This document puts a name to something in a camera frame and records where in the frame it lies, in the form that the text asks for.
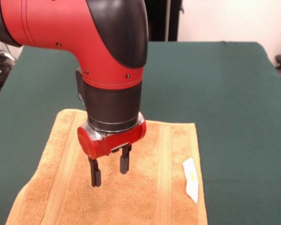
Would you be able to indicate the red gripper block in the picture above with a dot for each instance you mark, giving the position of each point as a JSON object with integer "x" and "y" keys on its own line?
{"x": 112, "y": 143}

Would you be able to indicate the tan terry cloth towel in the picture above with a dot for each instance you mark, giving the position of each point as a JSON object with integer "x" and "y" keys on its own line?
{"x": 135, "y": 187}

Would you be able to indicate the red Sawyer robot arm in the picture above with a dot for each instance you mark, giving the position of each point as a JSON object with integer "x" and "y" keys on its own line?
{"x": 84, "y": 35}

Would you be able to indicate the dark green table cloth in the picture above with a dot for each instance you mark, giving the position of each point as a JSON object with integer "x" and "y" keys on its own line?
{"x": 213, "y": 82}

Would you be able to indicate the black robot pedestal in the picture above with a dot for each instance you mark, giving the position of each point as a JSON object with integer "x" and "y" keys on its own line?
{"x": 164, "y": 21}

